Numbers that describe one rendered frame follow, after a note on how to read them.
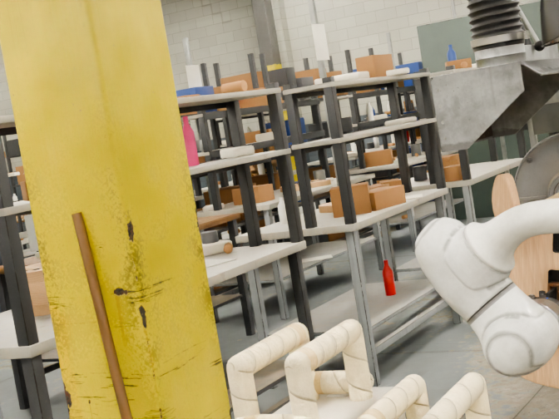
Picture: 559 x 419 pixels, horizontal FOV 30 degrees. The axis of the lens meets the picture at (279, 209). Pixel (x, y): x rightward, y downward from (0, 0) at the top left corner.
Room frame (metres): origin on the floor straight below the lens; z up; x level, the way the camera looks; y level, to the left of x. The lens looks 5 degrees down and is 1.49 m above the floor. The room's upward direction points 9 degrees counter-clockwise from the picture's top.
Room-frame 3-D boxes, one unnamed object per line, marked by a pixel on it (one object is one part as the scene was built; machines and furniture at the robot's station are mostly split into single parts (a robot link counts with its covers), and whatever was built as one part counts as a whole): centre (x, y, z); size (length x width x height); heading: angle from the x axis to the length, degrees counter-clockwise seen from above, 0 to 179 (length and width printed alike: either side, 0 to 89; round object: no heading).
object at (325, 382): (1.42, -0.04, 1.12); 0.11 x 0.03 x 0.03; 63
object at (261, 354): (1.36, 0.04, 1.20); 0.20 x 0.03 x 0.03; 152
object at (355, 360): (1.40, -0.07, 1.15); 0.03 x 0.03 x 0.09
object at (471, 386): (1.25, -0.17, 1.12); 0.20 x 0.03 x 0.03; 152
